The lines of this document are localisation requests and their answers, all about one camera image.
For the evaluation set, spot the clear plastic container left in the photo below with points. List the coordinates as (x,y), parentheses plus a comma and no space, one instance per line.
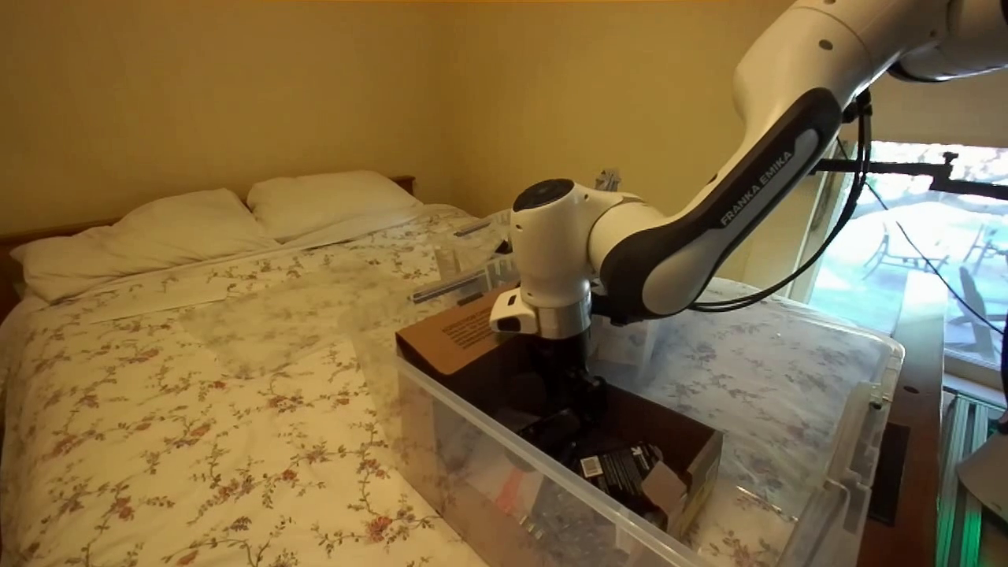
(735,439)

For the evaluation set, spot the white pillow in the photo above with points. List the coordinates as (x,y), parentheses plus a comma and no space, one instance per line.
(293,207)
(159,235)

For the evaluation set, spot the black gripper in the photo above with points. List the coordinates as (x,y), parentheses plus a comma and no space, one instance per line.
(568,423)

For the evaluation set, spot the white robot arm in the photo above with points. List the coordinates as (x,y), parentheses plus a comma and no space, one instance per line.
(590,252)

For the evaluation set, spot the brown cardboard box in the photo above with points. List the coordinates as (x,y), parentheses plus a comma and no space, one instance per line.
(495,375)

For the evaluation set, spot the floral bed sheet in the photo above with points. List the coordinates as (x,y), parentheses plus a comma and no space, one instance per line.
(252,415)

